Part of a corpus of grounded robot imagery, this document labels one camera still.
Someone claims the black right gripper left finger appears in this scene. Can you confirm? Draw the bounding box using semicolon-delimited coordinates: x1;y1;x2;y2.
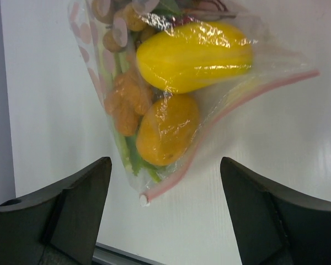
0;157;112;264

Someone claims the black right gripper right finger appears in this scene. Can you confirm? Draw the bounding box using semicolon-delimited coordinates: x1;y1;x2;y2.
220;157;331;264

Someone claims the white zip slider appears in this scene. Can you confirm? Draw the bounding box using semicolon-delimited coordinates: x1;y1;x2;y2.
139;194;150;207

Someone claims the green fake lettuce leaf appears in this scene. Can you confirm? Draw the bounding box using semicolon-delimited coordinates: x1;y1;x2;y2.
113;52;161;183

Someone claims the orange fake tangerine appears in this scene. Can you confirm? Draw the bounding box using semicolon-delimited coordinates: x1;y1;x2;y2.
136;94;200;166

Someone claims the clear zip top bag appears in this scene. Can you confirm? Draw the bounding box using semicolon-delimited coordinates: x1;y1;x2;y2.
67;1;319;206

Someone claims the yellow fake mango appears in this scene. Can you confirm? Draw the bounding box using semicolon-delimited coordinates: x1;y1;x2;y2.
136;22;253;93

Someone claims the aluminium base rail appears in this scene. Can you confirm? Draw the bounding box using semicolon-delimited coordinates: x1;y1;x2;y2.
92;243;162;265

